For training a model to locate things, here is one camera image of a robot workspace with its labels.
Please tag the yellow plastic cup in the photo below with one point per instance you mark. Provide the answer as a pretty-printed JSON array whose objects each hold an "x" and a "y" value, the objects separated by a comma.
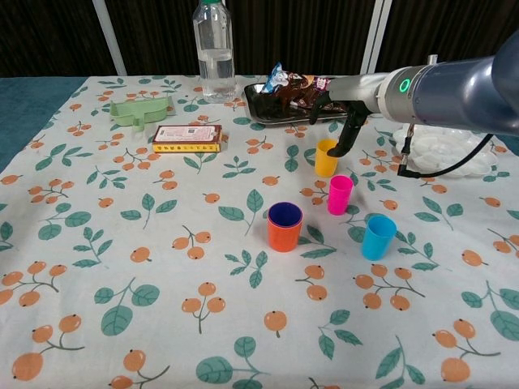
[{"x": 324, "y": 166}]

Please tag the pink plastic cup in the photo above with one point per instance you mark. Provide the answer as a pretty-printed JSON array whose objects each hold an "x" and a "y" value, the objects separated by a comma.
[{"x": 339, "y": 200}]

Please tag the blue white snack bag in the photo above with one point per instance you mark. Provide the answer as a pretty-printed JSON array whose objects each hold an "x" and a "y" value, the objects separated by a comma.
[{"x": 277, "y": 79}]

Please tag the light green plastic dustpan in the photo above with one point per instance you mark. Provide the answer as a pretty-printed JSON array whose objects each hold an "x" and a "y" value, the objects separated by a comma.
[{"x": 138, "y": 111}]

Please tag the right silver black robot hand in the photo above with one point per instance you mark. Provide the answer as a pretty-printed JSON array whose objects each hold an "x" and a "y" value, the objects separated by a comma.
[{"x": 357, "y": 91}]

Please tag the rectangular metal tray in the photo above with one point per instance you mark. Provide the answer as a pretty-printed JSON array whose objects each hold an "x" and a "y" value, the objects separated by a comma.
[{"x": 265, "y": 113}]

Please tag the dark blue plastic cup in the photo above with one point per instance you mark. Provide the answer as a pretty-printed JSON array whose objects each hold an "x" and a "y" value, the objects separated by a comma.
[{"x": 284, "y": 212}]

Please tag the brown snack bag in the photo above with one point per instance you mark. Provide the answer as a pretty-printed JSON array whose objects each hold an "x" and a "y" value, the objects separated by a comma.
[{"x": 296, "y": 95}]

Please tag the light blue plastic cup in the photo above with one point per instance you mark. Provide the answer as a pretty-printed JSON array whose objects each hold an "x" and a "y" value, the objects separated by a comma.
[{"x": 377, "y": 245}]

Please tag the white partition post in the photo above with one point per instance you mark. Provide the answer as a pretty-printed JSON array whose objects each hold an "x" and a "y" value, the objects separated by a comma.
[
  {"x": 375, "y": 36},
  {"x": 109, "y": 36}
]

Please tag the floral fruit print tablecloth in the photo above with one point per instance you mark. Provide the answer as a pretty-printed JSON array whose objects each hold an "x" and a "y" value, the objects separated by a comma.
[{"x": 162, "y": 243}]

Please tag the yellow red card box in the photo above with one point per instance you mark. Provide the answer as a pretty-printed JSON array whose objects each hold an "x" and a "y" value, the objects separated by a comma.
[{"x": 186, "y": 139}]

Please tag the orange plastic cup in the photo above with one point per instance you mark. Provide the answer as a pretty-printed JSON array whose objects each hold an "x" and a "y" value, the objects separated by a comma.
[{"x": 284, "y": 241}]

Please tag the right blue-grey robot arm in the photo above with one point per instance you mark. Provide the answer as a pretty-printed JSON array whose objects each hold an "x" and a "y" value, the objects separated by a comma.
[{"x": 466, "y": 93}]

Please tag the clear plastic water bottle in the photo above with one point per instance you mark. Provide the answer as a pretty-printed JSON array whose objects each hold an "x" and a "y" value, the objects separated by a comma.
[{"x": 215, "y": 61}]

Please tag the white flower-shaped paint palette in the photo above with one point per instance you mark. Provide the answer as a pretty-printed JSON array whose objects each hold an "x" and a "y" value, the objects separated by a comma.
[{"x": 434, "y": 154}]

